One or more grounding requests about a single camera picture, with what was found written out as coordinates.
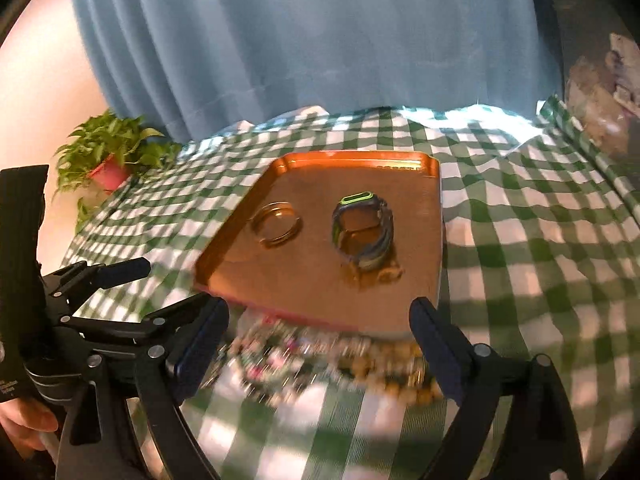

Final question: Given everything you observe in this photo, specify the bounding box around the blue curtain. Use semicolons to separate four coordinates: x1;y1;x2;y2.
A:
67;0;563;143

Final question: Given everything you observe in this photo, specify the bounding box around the pile of beaded bracelets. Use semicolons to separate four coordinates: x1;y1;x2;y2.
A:
220;317;443;408

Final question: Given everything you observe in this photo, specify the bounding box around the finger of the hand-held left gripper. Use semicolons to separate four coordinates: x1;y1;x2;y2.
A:
60;294;216;348
42;257;152;306

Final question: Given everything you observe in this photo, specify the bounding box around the green checkered tablecloth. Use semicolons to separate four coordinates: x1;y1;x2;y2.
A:
60;95;640;480

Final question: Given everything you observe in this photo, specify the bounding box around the green and black watch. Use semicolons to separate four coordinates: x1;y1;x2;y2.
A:
331;191;396;273

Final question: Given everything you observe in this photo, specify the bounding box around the potted green plant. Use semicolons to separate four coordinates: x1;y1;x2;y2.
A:
54;109;183;233

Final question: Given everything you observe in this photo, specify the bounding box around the copper metal tray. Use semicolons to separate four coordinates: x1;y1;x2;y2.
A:
192;151;446;341

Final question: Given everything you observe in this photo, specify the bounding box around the person's left hand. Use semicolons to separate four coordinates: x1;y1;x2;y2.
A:
0;397;60;453

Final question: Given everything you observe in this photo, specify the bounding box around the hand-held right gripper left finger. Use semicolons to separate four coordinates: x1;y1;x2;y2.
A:
55;297;231;480

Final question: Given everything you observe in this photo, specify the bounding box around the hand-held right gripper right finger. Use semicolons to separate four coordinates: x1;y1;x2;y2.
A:
409;296;586;480

